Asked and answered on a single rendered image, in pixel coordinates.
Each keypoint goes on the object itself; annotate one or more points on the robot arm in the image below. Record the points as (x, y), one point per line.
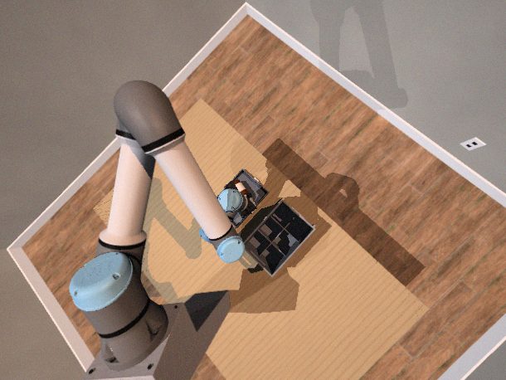
(108, 290)

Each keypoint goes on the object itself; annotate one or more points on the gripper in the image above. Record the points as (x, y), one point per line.
(250, 206)

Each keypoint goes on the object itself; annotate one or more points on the dark brown bottle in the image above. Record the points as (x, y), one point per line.
(240, 186)

